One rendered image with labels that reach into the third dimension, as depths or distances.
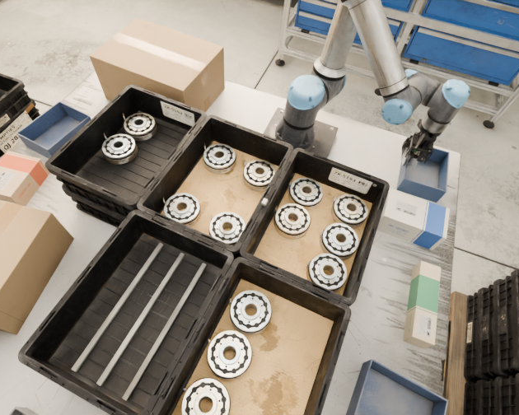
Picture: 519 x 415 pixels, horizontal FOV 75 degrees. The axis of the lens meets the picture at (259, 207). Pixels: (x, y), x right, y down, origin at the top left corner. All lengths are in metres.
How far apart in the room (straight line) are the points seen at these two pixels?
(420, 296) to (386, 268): 0.14
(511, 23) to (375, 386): 2.24
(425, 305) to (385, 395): 0.27
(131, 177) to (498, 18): 2.28
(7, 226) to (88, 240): 0.22
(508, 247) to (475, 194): 0.38
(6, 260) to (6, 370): 0.28
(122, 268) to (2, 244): 0.31
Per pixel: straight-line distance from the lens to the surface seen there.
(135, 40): 1.54
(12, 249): 1.08
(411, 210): 1.21
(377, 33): 1.01
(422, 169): 1.47
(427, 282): 1.15
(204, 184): 1.07
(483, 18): 2.68
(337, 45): 1.21
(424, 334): 1.08
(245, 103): 1.52
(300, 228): 0.97
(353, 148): 1.43
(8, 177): 1.36
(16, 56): 3.39
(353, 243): 0.98
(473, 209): 2.49
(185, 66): 1.38
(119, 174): 1.15
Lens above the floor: 1.69
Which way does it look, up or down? 58 degrees down
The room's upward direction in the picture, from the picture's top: 7 degrees clockwise
